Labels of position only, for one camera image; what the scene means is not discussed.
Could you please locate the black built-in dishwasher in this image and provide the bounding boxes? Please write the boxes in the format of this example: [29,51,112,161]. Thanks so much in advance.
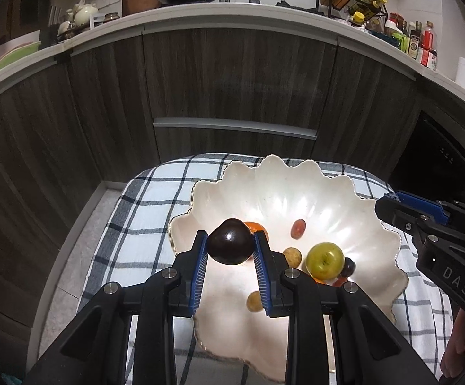
[389,110,465,225]

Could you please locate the person's right hand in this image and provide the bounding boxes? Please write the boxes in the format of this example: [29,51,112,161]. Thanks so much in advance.
[440,309,465,381]

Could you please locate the light green plastic basin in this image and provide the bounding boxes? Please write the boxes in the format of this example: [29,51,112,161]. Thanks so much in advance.
[0,41,42,73]

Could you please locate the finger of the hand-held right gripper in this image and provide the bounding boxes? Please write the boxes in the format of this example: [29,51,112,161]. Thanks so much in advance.
[375,196,444,245]
[393,190,465,237]

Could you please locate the white teapot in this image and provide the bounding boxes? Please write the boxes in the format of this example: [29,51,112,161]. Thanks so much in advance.
[73,3,99,27]

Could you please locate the blue checked white cloth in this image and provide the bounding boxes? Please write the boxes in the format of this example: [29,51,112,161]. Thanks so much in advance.
[76,152,454,385]

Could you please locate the brown longan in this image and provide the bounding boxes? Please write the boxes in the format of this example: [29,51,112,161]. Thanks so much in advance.
[283,247,302,269]
[246,291,264,313]

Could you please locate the white scalloped ceramic bowl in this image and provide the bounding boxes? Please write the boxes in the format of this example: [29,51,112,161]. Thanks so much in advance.
[169,153,409,383]

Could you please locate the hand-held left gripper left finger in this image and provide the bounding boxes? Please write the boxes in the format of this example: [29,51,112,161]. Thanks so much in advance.
[23,230,210,385]

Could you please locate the cluster of condiment bottles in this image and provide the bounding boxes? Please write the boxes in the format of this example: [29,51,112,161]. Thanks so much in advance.
[385,12,438,71]

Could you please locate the dark wood lower cabinets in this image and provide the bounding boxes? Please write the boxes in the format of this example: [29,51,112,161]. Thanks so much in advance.
[0,20,465,370]

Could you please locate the green apple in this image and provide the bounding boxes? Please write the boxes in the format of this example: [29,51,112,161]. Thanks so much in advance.
[305,242,345,280]

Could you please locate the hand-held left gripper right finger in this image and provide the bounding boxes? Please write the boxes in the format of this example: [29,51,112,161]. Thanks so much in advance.
[252,230,442,385]

